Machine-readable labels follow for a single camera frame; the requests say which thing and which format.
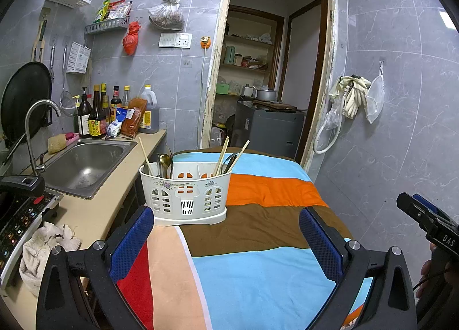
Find large oil jug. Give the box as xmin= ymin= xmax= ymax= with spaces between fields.
xmin=138 ymin=85 xmax=159 ymax=134

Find wooden chopstick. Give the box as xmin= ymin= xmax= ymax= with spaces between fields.
xmin=217 ymin=136 xmax=231 ymax=176
xmin=138 ymin=137 xmax=154 ymax=177
xmin=228 ymin=140 xmax=250 ymax=174
xmin=214 ymin=136 xmax=227 ymax=176

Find striped blanket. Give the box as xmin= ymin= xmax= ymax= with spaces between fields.
xmin=115 ymin=147 xmax=375 ymax=330

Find dark sauce bottle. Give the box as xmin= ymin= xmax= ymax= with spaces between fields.
xmin=100 ymin=83 xmax=111 ymax=130
xmin=110 ymin=86 xmax=122 ymax=126

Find wooden door frame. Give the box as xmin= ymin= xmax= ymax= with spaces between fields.
xmin=200 ymin=0 xmax=339 ymax=173

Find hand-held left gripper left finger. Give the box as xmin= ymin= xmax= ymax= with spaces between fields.
xmin=36 ymin=205 xmax=155 ymax=330

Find wooden cutting board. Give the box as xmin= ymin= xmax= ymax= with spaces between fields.
xmin=253 ymin=100 xmax=298 ymax=110

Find dark pump bottle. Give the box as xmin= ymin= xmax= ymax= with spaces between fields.
xmin=77 ymin=87 xmax=92 ymax=138

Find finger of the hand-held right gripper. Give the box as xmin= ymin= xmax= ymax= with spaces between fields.
xmin=412 ymin=193 xmax=449 ymax=223
xmin=396 ymin=192 xmax=440 ymax=235

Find sauce bottle yellow red label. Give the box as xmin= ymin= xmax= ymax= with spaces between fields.
xmin=88 ymin=85 xmax=103 ymax=136

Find black pan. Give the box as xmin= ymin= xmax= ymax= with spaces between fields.
xmin=0 ymin=61 xmax=53 ymax=147

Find wooden shelf unit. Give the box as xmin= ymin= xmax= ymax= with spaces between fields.
xmin=215 ymin=5 xmax=285 ymax=101

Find crumpled clear bag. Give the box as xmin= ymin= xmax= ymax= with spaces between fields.
xmin=324 ymin=98 xmax=343 ymax=131

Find blue white packet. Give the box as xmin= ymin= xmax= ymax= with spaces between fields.
xmin=106 ymin=107 xmax=135 ymax=138

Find red seasoning packet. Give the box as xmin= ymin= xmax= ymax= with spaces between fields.
xmin=107 ymin=0 xmax=133 ymax=21

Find rubber gloves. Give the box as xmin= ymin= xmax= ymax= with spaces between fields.
xmin=328 ymin=75 xmax=372 ymax=118

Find green bottle yellow cap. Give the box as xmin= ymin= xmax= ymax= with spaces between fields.
xmin=72 ymin=95 xmax=81 ymax=133

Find person's right hand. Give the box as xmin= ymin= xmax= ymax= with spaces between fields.
xmin=416 ymin=260 xmax=433 ymax=298

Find red spice bag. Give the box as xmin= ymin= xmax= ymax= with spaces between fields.
xmin=120 ymin=98 xmax=148 ymax=138

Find clear plastic bag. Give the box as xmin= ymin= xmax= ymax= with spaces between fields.
xmin=148 ymin=0 xmax=186 ymax=31

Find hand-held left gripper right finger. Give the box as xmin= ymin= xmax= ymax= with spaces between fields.
xmin=299 ymin=206 xmax=418 ymax=330

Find mesh strainer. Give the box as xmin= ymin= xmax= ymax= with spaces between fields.
xmin=58 ymin=38 xmax=77 ymax=118

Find white hose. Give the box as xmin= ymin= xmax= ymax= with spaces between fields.
xmin=313 ymin=91 xmax=345 ymax=155

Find white hanging basket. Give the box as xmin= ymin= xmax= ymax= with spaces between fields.
xmin=65 ymin=41 xmax=92 ymax=75

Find steel faucet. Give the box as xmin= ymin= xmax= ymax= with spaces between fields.
xmin=24 ymin=99 xmax=61 ymax=174

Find grey cabinet with pot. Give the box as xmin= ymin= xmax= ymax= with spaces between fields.
xmin=235 ymin=100 xmax=307 ymax=158

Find beige kitchen counter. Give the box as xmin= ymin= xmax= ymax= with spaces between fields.
xmin=0 ymin=129 xmax=167 ymax=330

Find white mesh bag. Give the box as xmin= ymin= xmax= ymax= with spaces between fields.
xmin=365 ymin=65 xmax=386 ymax=124

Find metal pot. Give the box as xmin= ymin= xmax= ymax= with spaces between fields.
xmin=256 ymin=88 xmax=278 ymax=102

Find wall switch socket panel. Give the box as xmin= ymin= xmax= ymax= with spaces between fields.
xmin=159 ymin=32 xmax=193 ymax=50

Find white rag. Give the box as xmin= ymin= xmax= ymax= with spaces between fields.
xmin=19 ymin=222 xmax=82 ymax=296

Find white utensil holder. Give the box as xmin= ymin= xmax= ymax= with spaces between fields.
xmin=139 ymin=162 xmax=234 ymax=227

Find green seasoning packet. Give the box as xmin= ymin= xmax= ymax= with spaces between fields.
xmin=94 ymin=0 xmax=112 ymax=23

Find black electric cooker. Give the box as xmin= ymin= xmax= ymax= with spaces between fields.
xmin=0 ymin=175 xmax=64 ymax=289

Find hanging spatulas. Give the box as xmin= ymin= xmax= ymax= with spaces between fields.
xmin=32 ymin=18 xmax=49 ymax=63

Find steel sink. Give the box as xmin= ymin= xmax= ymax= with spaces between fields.
xmin=38 ymin=138 xmax=139 ymax=199

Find hanging metal utensil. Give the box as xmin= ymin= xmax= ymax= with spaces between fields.
xmin=49 ymin=38 xmax=57 ymax=79

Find grey wall basket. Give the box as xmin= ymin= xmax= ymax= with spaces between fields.
xmin=85 ymin=16 xmax=130 ymax=35

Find yellow sponge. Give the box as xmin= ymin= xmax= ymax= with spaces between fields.
xmin=47 ymin=135 xmax=69 ymax=155

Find red plastic bag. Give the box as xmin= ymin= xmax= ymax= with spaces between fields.
xmin=122 ymin=22 xmax=141 ymax=56

